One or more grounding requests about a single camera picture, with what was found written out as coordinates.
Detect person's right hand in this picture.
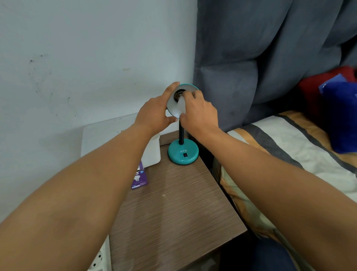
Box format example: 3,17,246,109
178,90,221,139

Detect white plastic box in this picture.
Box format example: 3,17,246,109
81,113,162,168

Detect white power strip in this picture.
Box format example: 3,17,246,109
88,235,112,271

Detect blue cloth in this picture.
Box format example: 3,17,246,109
319,73,357,154

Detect person's right forearm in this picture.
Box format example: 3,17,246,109
195,128,357,271

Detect person's left forearm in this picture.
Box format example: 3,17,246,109
0,124,160,271

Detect red pillow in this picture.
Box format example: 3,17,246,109
296,66,357,123

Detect dark blue trousers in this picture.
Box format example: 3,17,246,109
220,237,297,271

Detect teal desk lamp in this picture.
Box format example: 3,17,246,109
166,83,200,165

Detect person's left hand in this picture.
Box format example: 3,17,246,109
134,82,181,137

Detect purple bulb carton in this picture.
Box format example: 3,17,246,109
131,161,149,190

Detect white light bulb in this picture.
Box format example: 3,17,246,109
176,94,187,115

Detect grey upholstered headboard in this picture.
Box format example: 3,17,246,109
193,0,357,134

